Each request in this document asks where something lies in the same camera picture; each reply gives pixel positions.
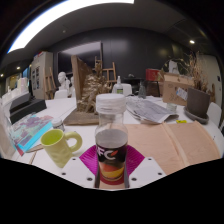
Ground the small clear glass cup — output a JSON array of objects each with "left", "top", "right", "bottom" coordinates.
[{"left": 166, "top": 102, "right": 178, "bottom": 113}]

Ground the white spray bottle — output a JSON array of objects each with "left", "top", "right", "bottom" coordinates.
[{"left": 115, "top": 75, "right": 124, "bottom": 95}]

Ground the small glass jar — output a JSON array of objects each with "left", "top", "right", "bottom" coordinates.
[{"left": 51, "top": 117, "right": 66, "bottom": 132}]

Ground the brown wooden root sculpture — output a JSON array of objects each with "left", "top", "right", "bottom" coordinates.
[{"left": 63, "top": 54, "right": 114, "bottom": 127}]

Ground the black flat box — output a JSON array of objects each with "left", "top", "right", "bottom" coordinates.
[{"left": 9, "top": 91, "right": 48, "bottom": 125}]

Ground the brown cardboard box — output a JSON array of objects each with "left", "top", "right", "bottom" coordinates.
[{"left": 161, "top": 72, "right": 195, "bottom": 107}]

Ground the white plaster bust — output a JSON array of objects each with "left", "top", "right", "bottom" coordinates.
[{"left": 57, "top": 71, "right": 71, "bottom": 92}]

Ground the lime green mug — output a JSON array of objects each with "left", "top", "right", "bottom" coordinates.
[{"left": 40, "top": 128, "right": 83, "bottom": 169}]

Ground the clear drink bottle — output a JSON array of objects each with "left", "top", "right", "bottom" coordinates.
[{"left": 94, "top": 93, "right": 129, "bottom": 184}]

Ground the purple and cyan print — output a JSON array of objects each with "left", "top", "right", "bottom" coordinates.
[{"left": 8, "top": 113, "right": 54, "bottom": 156}]

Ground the grey newspaper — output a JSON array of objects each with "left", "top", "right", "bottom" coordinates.
[{"left": 125, "top": 97, "right": 179, "bottom": 125}]

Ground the wooden easel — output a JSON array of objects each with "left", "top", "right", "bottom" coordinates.
[
  {"left": 43, "top": 66, "right": 58, "bottom": 100},
  {"left": 94, "top": 56, "right": 118, "bottom": 83}
]

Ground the beige cabinet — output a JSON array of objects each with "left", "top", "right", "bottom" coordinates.
[{"left": 29, "top": 50, "right": 54, "bottom": 100}]

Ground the white chair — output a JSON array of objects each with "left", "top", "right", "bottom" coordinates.
[
  {"left": 111, "top": 82, "right": 133, "bottom": 97},
  {"left": 206, "top": 101, "right": 223, "bottom": 128},
  {"left": 53, "top": 89, "right": 69, "bottom": 100}
]

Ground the large black wall screen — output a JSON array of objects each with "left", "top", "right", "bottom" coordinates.
[{"left": 57, "top": 40, "right": 103, "bottom": 73}]

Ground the brown wooden drawing board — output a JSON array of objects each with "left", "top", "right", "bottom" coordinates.
[{"left": 124, "top": 120, "right": 222, "bottom": 176}]

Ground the red box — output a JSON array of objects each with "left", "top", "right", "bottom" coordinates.
[{"left": 145, "top": 68, "right": 163, "bottom": 83}]

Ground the dry plant in grey pot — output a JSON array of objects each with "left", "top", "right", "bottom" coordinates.
[{"left": 182, "top": 51, "right": 212, "bottom": 125}]

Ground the large brown canvas panel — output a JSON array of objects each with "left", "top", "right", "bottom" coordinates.
[{"left": 0, "top": 106, "right": 16, "bottom": 159}]

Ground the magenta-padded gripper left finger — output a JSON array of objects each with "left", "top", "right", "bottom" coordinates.
[{"left": 59, "top": 144, "right": 101, "bottom": 190}]

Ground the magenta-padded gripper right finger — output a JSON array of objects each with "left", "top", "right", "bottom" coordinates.
[{"left": 123, "top": 144, "right": 167, "bottom": 190}]

